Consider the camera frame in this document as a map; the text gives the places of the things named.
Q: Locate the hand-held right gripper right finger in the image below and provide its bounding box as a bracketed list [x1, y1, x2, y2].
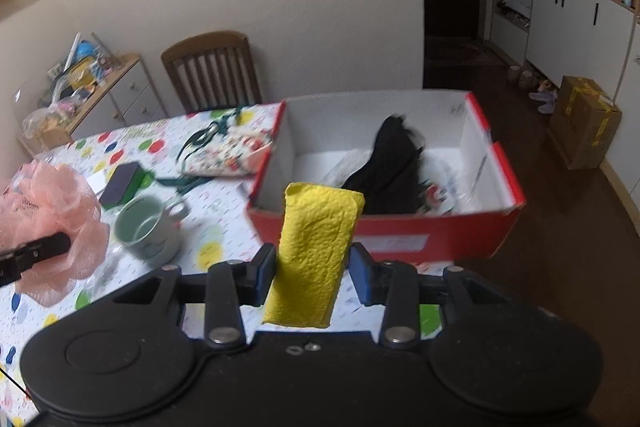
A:
[350, 243, 506, 350]

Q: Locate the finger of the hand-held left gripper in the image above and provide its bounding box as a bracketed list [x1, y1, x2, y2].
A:
[0, 231, 72, 288]

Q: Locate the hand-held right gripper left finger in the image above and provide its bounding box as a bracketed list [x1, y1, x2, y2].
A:
[112, 243, 278, 348]

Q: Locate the pink bath pouf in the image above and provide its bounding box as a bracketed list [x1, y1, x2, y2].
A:
[0, 159, 110, 308]

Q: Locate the yellow sponge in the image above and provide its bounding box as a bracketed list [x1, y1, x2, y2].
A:
[261, 182, 365, 329]

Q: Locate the red shoe box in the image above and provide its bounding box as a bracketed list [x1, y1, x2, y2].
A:
[246, 89, 527, 264]

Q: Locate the panda print packet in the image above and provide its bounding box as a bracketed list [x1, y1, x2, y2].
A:
[417, 182, 453, 210]

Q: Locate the black cloth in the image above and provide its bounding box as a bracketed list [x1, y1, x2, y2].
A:
[340, 114, 426, 215]

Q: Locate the balloon print tablecloth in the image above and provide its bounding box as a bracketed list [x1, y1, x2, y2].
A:
[0, 102, 451, 427]

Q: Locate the white card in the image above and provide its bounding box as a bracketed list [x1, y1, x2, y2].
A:
[85, 172, 109, 196]

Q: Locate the green ceramic cup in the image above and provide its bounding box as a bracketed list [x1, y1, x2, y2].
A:
[114, 194, 191, 267]

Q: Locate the printed pouch with green ribbon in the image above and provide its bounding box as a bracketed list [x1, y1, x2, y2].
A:
[155, 104, 277, 196]

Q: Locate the clear plastic bag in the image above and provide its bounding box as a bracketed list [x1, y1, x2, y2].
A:
[22, 102, 73, 140]

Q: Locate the wooden side cabinet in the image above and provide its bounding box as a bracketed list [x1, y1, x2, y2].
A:
[20, 52, 168, 158]

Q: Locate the yellow and blue toy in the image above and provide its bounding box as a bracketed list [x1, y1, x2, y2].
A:
[62, 41, 101, 90]

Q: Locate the wooden chair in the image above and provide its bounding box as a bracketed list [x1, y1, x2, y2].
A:
[161, 30, 263, 114]

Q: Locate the pair of purple slippers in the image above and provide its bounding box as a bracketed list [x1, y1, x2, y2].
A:
[529, 88, 560, 114]

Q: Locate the cardboard box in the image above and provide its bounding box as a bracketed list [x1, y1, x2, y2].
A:
[549, 76, 622, 170]

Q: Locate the white and wood cabinet unit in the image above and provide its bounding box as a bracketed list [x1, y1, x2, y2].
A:
[492, 0, 640, 218]

